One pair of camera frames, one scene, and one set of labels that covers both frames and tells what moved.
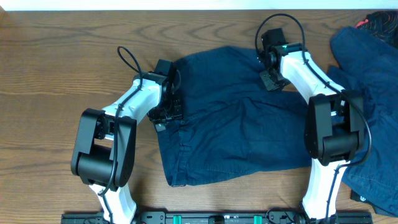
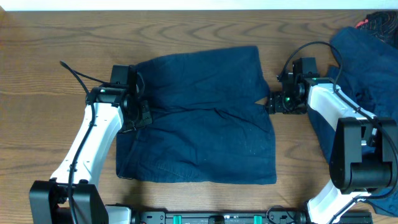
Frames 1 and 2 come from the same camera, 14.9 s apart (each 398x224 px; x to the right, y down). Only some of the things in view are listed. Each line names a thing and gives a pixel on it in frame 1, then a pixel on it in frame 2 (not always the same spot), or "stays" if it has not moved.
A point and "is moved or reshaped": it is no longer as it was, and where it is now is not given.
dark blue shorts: x=232 y=124 is moved or reshaped
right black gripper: x=270 y=86 → x=274 y=104
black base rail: x=212 y=217 stays
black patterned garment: x=384 y=24 stays
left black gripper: x=178 y=114 → x=147 y=119
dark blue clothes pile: x=369 y=66 stays
